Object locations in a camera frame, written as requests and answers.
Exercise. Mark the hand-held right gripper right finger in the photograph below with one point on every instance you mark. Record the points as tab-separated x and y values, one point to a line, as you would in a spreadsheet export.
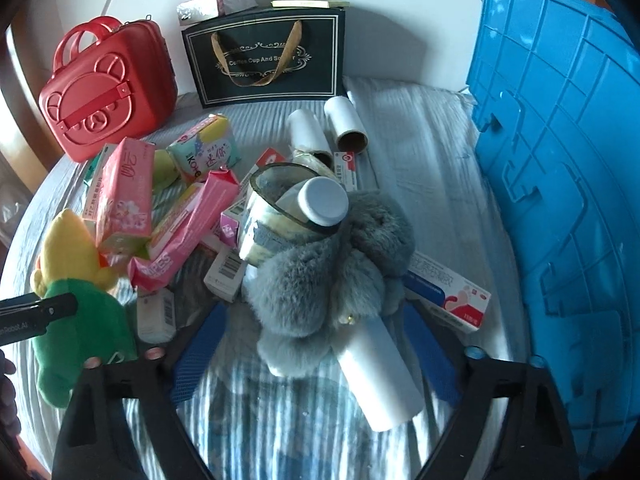
435	360

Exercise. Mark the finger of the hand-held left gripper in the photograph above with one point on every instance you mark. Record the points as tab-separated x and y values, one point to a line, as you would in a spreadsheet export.
45	305

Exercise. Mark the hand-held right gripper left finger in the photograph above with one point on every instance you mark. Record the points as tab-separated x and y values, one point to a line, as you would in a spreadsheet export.
197	355

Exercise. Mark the green plush toy yellow head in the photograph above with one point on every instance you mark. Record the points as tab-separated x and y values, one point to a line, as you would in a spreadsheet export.
75	340

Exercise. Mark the grey furry plush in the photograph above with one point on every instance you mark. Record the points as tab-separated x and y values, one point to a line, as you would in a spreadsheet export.
320	285

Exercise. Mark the blue plastic container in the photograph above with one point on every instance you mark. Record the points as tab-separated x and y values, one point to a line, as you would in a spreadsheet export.
575	160

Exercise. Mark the person's left hand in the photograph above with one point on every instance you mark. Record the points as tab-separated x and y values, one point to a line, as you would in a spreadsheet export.
5	385

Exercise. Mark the white paper roll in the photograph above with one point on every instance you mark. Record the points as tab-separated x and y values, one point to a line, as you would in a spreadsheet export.
307	132
382	375
345	120

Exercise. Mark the white bottle barcode label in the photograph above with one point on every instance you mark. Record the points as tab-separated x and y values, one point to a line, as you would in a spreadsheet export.
155	315

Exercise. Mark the foot print cream box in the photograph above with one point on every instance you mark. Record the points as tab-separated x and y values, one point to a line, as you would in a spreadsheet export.
450	295

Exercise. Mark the white barcode box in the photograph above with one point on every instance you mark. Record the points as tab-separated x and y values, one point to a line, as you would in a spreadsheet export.
225	272

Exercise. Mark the pink wipes packet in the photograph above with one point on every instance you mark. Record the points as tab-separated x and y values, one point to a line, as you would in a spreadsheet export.
175	247

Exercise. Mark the small purple box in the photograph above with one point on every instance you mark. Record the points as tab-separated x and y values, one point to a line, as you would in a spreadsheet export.
230	230

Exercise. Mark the taped glass cup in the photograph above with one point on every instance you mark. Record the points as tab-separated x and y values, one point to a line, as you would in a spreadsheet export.
267	242

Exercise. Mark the tall pink carton box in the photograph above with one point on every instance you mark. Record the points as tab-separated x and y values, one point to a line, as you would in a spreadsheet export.
125	195

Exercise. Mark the small green box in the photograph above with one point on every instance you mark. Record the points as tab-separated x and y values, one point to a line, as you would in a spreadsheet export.
95	170

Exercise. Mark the yellow-green soft item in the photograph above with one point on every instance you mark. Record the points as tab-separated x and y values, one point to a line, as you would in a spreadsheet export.
164	167

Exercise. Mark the white bottle grey cap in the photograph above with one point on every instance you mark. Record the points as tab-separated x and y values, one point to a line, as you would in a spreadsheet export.
322	200

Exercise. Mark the grey striped bedsheet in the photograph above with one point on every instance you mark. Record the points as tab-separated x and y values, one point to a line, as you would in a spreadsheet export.
425	160

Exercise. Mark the red white medicine box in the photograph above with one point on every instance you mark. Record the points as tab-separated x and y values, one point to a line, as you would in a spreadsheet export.
352	170

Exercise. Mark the red bear-embossed carry case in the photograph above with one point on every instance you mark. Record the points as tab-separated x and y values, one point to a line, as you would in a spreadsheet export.
100	105

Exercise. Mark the floral sanitary pad packet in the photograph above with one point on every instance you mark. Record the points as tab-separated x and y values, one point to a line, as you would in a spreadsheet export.
205	147

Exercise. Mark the small red white box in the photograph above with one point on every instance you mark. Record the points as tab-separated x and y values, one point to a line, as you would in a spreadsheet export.
270	157

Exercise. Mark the black gift bag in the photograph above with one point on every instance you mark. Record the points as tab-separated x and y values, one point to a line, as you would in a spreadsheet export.
310	80

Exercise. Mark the silver foil box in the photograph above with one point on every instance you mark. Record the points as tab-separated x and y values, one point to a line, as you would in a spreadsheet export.
197	10

